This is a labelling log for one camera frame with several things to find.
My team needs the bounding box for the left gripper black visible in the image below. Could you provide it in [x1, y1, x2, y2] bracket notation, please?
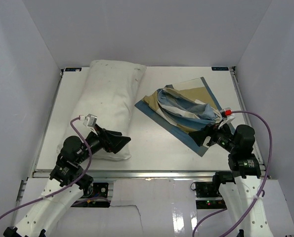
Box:
[76, 122, 131, 163]

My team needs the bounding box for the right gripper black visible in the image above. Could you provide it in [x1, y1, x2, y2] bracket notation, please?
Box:
[189, 119, 238, 153]

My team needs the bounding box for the blue beige white checked pillowcase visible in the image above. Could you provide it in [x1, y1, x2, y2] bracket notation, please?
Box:
[135, 77, 222, 157]

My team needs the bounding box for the white pillow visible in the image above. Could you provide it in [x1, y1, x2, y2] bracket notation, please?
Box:
[67, 60, 147, 161]

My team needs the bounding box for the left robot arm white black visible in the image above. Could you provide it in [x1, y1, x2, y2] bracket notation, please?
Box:
[3, 125, 131, 237]

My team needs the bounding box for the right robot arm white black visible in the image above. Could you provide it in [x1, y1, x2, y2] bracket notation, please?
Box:
[189, 124, 273, 237]

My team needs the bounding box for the blue label right corner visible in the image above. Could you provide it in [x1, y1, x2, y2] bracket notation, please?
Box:
[211, 67, 229, 71]

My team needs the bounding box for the blue label corner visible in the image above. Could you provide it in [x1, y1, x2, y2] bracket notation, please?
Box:
[64, 67, 82, 72]
[211, 67, 229, 71]

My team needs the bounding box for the blue label left corner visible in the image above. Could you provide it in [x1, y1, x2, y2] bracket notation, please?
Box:
[64, 67, 82, 72]

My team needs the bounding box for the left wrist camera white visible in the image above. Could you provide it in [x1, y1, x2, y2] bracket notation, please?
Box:
[79, 114, 97, 132]

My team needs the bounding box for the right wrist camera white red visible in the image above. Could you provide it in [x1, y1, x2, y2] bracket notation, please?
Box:
[218, 107, 235, 129]

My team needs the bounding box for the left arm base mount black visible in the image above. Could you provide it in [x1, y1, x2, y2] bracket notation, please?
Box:
[72, 181, 110, 205]

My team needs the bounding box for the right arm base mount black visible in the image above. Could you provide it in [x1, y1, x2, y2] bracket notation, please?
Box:
[190, 182, 225, 208]

